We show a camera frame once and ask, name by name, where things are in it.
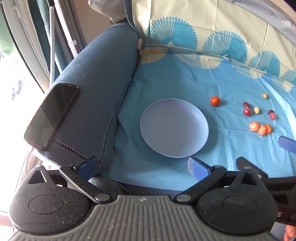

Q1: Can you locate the white pole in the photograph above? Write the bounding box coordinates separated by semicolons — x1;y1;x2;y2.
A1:
52;0;80;58

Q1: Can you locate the blue fan-print cloth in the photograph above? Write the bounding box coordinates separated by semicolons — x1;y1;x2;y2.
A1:
102;0;296;193

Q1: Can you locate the window frame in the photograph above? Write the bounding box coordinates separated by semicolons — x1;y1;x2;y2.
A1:
0;0;50;93

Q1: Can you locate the dark teal curtain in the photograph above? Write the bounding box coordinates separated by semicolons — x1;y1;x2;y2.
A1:
26;0;67;77

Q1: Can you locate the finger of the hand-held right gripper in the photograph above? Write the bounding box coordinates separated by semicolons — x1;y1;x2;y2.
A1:
278;136;296;155
236;157;269;179

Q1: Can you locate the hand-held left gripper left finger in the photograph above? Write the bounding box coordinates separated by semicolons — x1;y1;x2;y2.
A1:
28;156;111;204

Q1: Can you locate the pale blue round plate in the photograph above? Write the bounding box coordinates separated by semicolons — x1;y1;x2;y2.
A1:
140;98;209;158

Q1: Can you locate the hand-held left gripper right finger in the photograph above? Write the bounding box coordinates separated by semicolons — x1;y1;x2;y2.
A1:
173;156;259;204

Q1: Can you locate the black smartphone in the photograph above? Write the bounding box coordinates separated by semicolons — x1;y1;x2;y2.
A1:
24;83;80;151

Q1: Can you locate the person's right hand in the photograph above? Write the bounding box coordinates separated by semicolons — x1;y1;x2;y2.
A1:
283;224;296;241

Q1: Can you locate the braided grey hose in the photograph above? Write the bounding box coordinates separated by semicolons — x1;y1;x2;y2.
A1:
49;9;57;82

